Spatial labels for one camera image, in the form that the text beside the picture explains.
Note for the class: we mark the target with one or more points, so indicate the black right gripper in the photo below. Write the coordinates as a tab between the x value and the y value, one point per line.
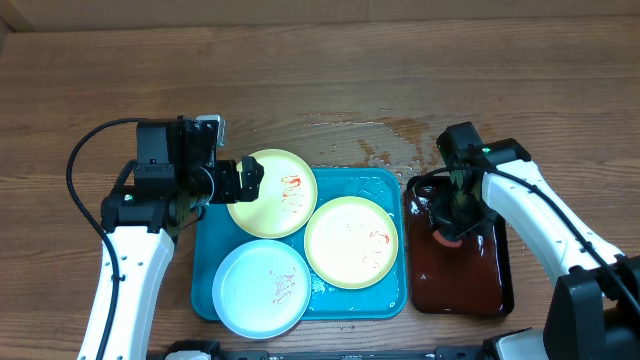
454	209

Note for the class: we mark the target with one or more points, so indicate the yellow-green plate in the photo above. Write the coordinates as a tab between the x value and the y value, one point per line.
351	242

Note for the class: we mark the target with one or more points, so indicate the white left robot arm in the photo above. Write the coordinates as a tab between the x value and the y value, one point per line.
163	190

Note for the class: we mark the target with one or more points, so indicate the dark brown tray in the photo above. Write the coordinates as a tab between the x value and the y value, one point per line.
470	275

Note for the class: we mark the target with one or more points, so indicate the light blue plate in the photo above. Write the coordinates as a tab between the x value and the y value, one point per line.
261	289

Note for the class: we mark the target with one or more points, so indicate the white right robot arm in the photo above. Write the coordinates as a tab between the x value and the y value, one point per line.
594	313

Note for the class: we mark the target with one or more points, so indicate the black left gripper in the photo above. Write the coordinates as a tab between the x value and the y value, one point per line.
229	191

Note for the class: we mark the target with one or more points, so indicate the yellow plate with ketchup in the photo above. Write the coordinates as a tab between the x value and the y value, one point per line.
288	195

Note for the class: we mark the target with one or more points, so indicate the teal plastic tray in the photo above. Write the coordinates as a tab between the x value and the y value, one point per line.
217	235

